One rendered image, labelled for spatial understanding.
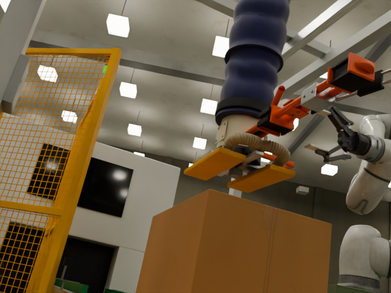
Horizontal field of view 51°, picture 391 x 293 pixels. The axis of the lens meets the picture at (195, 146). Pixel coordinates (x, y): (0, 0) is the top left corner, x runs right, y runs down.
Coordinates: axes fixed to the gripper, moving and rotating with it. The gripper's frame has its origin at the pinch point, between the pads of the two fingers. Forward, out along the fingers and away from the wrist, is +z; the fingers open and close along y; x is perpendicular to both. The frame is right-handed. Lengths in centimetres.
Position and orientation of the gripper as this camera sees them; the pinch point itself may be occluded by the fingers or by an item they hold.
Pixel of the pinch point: (312, 127)
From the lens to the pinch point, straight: 140.3
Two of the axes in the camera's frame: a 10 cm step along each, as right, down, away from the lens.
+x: -3.5, 2.7, 9.0
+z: -9.2, -2.9, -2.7
